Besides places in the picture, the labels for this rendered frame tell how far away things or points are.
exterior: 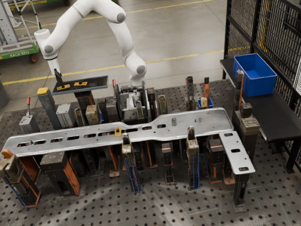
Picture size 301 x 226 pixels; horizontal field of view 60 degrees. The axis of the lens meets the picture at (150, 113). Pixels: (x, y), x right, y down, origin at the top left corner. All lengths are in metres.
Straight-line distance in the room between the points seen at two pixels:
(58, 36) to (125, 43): 0.44
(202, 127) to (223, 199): 0.42
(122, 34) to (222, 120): 0.83
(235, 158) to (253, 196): 0.32
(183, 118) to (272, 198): 0.66
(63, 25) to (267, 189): 1.48
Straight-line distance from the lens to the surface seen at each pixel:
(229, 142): 1.45
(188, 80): 1.53
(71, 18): 1.63
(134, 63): 1.82
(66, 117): 1.69
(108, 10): 1.64
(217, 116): 1.60
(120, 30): 1.76
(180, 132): 1.50
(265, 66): 1.84
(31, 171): 1.88
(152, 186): 1.64
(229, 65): 2.05
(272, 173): 1.75
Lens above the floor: 2.03
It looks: 38 degrees down
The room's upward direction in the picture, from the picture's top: 9 degrees counter-clockwise
